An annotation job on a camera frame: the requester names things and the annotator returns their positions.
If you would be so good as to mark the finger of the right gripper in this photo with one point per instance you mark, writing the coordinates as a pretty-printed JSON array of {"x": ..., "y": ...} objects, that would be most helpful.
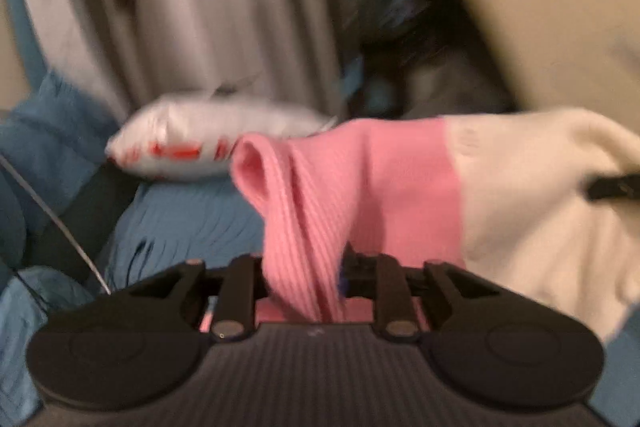
[{"x": 614, "y": 187}]

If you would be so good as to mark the white floral curtain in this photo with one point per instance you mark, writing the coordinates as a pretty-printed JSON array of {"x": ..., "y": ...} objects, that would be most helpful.
[{"x": 127, "y": 53}]

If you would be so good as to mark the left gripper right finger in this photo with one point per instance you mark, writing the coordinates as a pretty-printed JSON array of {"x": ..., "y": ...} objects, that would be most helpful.
[{"x": 383, "y": 281}]

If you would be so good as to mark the white red patterned pillow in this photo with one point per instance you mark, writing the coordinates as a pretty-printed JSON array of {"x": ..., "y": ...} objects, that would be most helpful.
[{"x": 192, "y": 136}]

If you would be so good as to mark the blue quilted bedspread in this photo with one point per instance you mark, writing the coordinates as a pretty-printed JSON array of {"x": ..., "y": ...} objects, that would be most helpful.
[{"x": 165, "y": 224}]

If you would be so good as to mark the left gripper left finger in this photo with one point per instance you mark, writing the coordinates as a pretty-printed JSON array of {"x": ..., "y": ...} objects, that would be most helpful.
[{"x": 238, "y": 288}]

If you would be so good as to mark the pink and white sweater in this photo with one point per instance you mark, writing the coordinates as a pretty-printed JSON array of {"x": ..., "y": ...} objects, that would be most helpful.
[{"x": 498, "y": 195}]

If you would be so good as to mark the blue pillow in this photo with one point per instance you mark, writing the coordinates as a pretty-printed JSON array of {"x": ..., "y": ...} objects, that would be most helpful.
[{"x": 55, "y": 140}]

